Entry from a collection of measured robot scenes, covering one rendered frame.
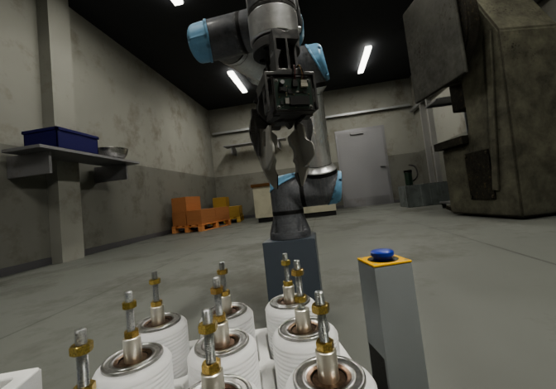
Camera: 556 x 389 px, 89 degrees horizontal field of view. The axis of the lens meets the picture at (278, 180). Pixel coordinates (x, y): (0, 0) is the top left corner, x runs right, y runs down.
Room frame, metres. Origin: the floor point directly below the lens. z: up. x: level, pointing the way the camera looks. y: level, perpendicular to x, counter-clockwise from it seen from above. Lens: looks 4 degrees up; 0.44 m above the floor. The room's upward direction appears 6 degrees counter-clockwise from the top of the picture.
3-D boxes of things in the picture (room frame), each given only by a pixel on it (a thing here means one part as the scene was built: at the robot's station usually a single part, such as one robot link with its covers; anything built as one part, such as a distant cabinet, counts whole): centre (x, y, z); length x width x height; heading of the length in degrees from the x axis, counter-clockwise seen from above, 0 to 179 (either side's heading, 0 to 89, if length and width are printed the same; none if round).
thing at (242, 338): (0.41, 0.10, 0.25); 0.08 x 0.08 x 0.01
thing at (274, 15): (0.42, -0.02, 0.69); 0.08 x 0.08 x 0.05
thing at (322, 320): (0.31, -0.03, 0.30); 0.01 x 0.01 x 0.08
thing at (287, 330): (0.43, -0.01, 0.25); 0.08 x 0.08 x 0.01
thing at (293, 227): (1.06, -0.02, 0.35); 0.15 x 0.15 x 0.10
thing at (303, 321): (0.43, -0.01, 0.26); 0.02 x 0.02 x 0.03
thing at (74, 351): (0.28, 0.20, 0.32); 0.02 x 0.02 x 0.01; 15
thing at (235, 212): (7.44, 1.40, 0.33); 1.18 x 0.92 x 0.66; 172
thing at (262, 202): (6.93, -0.41, 0.41); 2.12 x 1.71 x 0.81; 172
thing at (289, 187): (1.06, -0.03, 0.47); 0.13 x 0.12 x 0.14; 78
